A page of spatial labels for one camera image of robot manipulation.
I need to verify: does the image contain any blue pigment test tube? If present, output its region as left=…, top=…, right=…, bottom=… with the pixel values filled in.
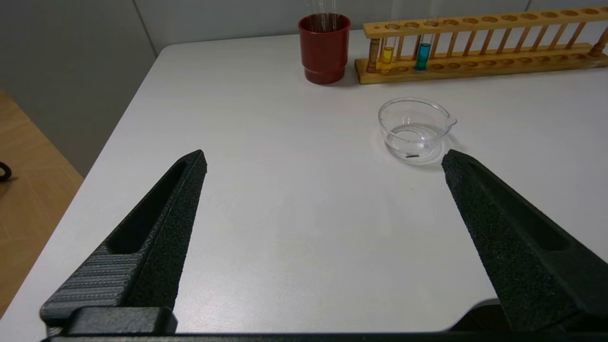
left=414, top=19, right=433, bottom=72

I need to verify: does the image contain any wooden test tube rack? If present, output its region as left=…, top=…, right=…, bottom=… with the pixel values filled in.
left=354, top=6, right=608, bottom=85

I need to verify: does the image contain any red plastic cup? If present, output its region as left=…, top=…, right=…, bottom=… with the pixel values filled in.
left=298, top=13, right=351, bottom=85

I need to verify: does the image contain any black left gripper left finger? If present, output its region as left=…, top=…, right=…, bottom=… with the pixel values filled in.
left=40, top=150, right=208, bottom=335

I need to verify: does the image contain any clear glass beaker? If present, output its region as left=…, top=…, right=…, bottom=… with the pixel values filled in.
left=378, top=97, right=457, bottom=164

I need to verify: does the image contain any yellow pigment test tube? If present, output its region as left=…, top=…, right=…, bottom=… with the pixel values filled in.
left=380, top=24, right=397, bottom=73

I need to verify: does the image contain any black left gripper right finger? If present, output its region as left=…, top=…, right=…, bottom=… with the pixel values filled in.
left=442, top=150, right=608, bottom=333

